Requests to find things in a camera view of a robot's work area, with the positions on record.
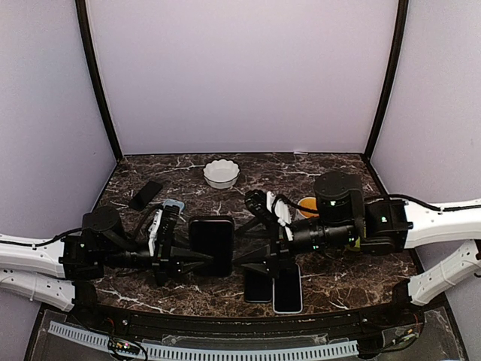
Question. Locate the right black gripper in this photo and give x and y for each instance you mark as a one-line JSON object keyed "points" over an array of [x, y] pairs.
{"points": [[278, 250]]}

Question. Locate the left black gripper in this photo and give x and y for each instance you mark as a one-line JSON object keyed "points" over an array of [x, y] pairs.
{"points": [[161, 264]]}

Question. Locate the purple smartphone dark screen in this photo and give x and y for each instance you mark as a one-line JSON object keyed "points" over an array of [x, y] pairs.
{"points": [[257, 287]]}

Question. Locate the light blue smartphone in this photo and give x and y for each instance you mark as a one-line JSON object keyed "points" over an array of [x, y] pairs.
{"points": [[287, 292]]}

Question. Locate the light blue phone case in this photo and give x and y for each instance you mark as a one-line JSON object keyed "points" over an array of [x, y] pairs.
{"points": [[174, 203]]}

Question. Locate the small dark phone case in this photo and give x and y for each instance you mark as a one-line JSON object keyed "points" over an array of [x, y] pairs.
{"points": [[145, 195]]}

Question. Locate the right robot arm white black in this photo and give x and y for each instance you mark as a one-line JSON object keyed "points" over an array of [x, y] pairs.
{"points": [[377, 225]]}

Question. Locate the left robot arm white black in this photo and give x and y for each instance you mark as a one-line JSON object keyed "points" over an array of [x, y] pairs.
{"points": [[60, 271]]}

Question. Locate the white patterned mug yellow inside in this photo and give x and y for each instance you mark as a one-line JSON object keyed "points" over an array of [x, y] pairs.
{"points": [[307, 208]]}

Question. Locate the white fluted ceramic bowl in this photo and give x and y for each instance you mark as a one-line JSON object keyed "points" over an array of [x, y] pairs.
{"points": [[221, 174]]}

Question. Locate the lime green bowl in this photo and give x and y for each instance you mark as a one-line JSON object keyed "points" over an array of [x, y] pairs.
{"points": [[354, 246]]}

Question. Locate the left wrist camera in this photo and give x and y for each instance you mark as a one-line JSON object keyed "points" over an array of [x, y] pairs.
{"points": [[159, 226]]}

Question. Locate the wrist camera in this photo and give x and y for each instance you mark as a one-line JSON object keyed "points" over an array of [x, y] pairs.
{"points": [[265, 223], [159, 226]]}

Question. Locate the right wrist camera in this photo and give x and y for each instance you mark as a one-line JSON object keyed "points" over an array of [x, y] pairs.
{"points": [[265, 223]]}

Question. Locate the black front rail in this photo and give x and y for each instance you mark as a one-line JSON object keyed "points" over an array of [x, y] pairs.
{"points": [[154, 325]]}

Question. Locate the white slotted cable duct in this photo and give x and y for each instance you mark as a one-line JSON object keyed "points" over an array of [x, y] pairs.
{"points": [[202, 349]]}

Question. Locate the left black frame post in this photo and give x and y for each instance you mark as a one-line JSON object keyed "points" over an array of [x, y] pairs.
{"points": [[95, 77]]}

